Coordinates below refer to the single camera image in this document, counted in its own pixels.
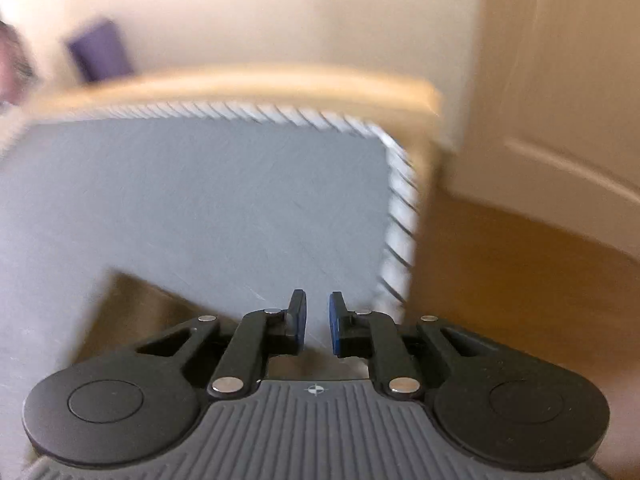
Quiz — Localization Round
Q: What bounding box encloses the brown knitted cloth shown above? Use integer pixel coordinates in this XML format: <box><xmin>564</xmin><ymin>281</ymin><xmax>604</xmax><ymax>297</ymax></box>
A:
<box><xmin>72</xmin><ymin>269</ymin><xmax>266</xmax><ymax>367</ymax></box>

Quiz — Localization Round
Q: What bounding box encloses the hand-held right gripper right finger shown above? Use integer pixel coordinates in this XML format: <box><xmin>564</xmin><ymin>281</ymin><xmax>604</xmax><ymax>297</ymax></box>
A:
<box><xmin>328</xmin><ymin>290</ymin><xmax>502</xmax><ymax>402</ymax></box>

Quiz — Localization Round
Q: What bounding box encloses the wooden bed frame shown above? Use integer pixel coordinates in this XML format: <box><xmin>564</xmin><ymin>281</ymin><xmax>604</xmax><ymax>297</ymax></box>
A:
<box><xmin>25</xmin><ymin>62</ymin><xmax>446</xmax><ymax>291</ymax></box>

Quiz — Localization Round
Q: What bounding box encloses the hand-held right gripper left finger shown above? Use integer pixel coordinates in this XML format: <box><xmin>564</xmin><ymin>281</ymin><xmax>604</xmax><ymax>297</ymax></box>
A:
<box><xmin>132</xmin><ymin>288</ymin><xmax>309</xmax><ymax>402</ymax></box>

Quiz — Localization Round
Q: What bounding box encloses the cream panelled door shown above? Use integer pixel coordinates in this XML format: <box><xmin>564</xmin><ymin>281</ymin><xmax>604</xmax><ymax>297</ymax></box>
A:
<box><xmin>442</xmin><ymin>0</ymin><xmax>640</xmax><ymax>261</ymax></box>

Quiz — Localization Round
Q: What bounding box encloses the grey bed mattress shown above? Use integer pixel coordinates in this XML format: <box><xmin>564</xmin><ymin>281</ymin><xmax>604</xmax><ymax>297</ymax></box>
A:
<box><xmin>0</xmin><ymin>100</ymin><xmax>421</xmax><ymax>480</ymax></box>

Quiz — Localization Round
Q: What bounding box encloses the purple box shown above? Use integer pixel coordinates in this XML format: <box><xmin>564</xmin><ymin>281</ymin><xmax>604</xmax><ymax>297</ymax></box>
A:
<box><xmin>65</xmin><ymin>19</ymin><xmax>135</xmax><ymax>83</ymax></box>

